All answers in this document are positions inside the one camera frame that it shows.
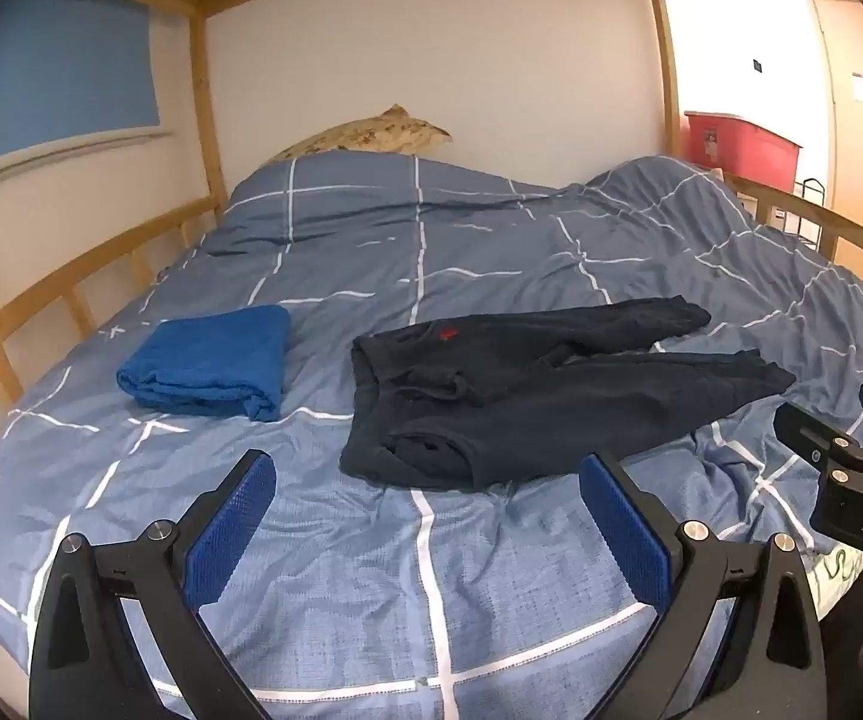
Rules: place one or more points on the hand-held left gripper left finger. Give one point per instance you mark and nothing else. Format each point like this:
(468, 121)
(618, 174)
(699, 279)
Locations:
(230, 532)

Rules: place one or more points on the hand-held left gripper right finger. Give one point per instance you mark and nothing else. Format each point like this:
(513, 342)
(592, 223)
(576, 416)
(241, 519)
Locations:
(623, 532)

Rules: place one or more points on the dark navy pants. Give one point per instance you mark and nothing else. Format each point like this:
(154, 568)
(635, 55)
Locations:
(431, 405)

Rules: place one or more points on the white patterned bed sheet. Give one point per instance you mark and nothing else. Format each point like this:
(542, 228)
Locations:
(840, 574)

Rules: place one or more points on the folded blue towel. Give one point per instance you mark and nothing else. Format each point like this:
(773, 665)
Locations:
(206, 360)

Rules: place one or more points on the beige door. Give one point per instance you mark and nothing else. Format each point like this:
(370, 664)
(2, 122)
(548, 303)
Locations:
(851, 165)

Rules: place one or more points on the red storage bin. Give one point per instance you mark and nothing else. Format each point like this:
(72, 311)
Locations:
(746, 150)

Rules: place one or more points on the blue checked duvet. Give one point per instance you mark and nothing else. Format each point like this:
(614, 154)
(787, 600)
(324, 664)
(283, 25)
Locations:
(476, 255)

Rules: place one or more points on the white window sill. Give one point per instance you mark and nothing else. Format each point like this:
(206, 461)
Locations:
(64, 155)

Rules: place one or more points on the beige floral pillow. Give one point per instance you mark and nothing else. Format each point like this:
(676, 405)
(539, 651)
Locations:
(371, 133)

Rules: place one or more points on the blue window blind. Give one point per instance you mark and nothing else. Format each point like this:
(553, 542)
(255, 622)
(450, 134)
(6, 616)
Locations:
(64, 75)

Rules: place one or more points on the wooden bunk bed frame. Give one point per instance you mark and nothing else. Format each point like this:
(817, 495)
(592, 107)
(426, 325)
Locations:
(201, 90)

